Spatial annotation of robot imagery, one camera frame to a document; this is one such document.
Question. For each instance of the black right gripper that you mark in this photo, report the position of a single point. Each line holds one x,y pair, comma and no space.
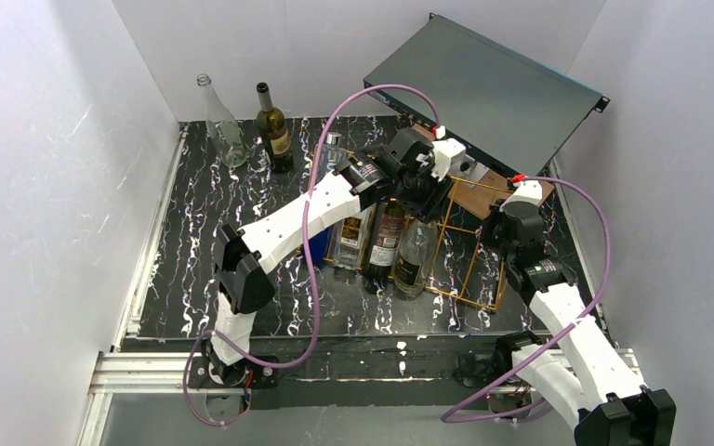
501,228

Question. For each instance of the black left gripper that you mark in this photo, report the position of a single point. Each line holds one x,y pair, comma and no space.
425,193

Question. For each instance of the clear square liquor bottle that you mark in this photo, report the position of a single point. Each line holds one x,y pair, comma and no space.
349,239

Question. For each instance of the clear labelled wine bottle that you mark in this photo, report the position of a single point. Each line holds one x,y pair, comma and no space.
414,259

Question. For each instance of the blue tall glass bottle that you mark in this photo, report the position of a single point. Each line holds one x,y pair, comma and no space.
331,153

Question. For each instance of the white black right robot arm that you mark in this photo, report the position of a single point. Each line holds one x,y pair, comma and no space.
596,392

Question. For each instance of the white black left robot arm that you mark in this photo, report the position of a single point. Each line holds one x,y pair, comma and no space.
245,257

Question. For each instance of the dark green wine bottle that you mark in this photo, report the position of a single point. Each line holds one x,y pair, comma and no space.
273,132

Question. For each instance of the clear tall empty bottle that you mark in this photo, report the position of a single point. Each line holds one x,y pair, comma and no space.
223,130

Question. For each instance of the wooden board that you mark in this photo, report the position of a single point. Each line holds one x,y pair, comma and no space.
477,200

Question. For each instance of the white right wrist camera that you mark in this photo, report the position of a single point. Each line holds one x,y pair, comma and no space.
526,190

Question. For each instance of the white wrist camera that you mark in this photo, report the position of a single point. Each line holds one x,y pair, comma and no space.
448,154
526,190

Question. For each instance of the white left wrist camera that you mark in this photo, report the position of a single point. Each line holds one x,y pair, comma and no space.
448,154

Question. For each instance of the grey metal bracket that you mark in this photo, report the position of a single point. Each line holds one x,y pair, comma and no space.
471,170

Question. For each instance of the gold wire wine rack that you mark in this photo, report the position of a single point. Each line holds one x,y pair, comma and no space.
458,251

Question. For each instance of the grey rack-mount network switch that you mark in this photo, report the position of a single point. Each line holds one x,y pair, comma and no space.
512,113

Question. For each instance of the aluminium frame rail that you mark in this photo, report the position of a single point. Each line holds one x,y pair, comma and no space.
382,370

